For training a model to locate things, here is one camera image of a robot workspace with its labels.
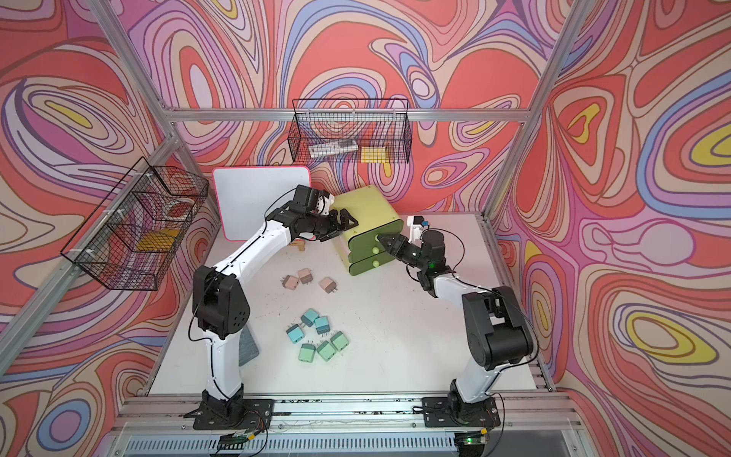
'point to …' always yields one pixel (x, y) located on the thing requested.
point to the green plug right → (340, 341)
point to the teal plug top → (309, 317)
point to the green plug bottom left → (306, 352)
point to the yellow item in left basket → (161, 240)
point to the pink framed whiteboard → (247, 193)
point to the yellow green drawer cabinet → (375, 218)
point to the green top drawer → (367, 244)
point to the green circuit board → (232, 441)
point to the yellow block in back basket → (373, 154)
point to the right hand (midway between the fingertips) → (380, 244)
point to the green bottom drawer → (361, 267)
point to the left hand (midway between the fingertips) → (352, 226)
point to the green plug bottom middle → (326, 350)
